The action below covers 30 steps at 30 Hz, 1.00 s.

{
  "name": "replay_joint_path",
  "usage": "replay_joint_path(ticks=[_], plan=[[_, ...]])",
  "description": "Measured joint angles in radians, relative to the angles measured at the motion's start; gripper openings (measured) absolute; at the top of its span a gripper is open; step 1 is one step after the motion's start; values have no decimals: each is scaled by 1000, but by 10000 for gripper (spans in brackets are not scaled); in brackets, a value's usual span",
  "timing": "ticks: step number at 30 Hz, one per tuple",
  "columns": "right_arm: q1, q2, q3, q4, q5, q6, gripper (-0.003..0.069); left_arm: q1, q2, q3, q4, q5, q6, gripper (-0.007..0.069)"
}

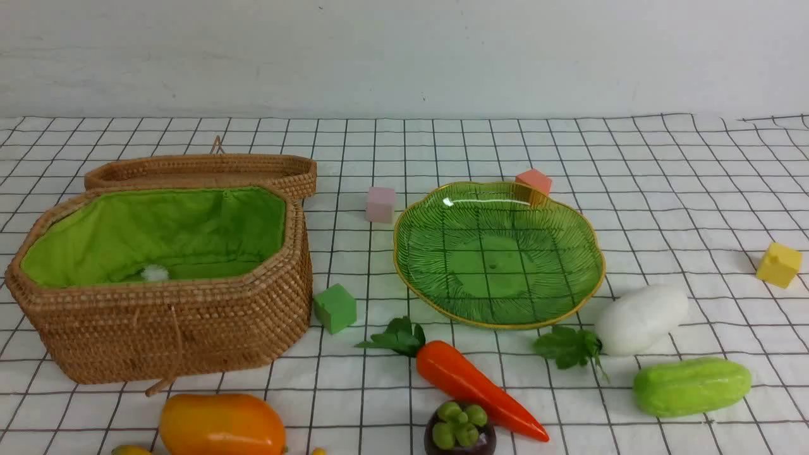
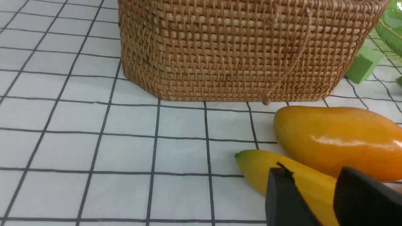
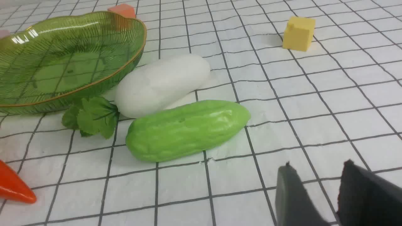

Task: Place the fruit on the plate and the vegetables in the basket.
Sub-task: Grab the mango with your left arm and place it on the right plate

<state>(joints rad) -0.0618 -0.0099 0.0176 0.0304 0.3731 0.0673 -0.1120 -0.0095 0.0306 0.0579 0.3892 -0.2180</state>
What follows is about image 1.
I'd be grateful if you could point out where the white checkered tablecloth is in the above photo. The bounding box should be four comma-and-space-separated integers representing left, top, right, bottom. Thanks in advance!
1, 114, 808, 454

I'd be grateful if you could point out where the green glass leaf plate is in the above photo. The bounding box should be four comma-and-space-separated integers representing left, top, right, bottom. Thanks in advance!
393, 182, 605, 329

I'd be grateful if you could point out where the green toy cucumber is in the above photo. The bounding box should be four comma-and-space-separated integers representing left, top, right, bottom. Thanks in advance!
633, 357, 752, 418

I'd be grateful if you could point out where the yellow toy banana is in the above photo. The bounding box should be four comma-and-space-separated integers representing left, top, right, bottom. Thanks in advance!
110, 446, 327, 455

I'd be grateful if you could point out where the orange toy mango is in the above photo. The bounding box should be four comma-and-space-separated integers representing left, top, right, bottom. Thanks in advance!
158, 394, 287, 454

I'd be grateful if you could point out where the orange toy carrot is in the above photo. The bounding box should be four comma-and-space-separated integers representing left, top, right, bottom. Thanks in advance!
356, 317, 550, 442

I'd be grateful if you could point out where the woven rattan basket lid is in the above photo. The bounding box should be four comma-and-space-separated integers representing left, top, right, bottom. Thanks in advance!
83, 137, 317, 200

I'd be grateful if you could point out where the yellow foam cube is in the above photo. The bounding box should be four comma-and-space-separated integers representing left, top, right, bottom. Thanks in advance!
756, 242, 803, 289

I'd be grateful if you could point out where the purple toy mangosteen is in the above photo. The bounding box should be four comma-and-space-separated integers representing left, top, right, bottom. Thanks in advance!
423, 401, 497, 454

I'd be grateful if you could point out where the white toy radish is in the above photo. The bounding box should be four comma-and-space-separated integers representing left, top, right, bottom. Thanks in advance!
533, 284, 690, 379

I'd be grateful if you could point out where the salmon orange foam cube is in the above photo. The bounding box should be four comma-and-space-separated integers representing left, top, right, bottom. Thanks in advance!
515, 168, 554, 196

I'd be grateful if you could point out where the woven rattan basket green lining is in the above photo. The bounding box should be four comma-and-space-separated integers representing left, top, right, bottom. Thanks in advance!
5, 183, 313, 395

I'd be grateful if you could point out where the green foam cube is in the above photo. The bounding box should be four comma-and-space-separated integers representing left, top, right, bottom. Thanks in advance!
313, 283, 356, 335

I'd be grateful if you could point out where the pink foam cube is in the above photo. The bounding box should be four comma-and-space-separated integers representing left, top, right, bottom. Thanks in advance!
366, 186, 396, 224

